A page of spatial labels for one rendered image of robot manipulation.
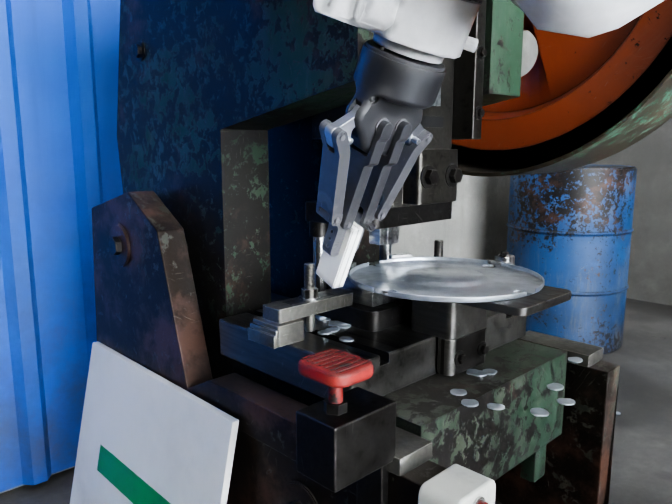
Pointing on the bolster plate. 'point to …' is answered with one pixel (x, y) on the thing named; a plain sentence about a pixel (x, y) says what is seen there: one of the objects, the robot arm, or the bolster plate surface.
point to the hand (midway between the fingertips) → (338, 251)
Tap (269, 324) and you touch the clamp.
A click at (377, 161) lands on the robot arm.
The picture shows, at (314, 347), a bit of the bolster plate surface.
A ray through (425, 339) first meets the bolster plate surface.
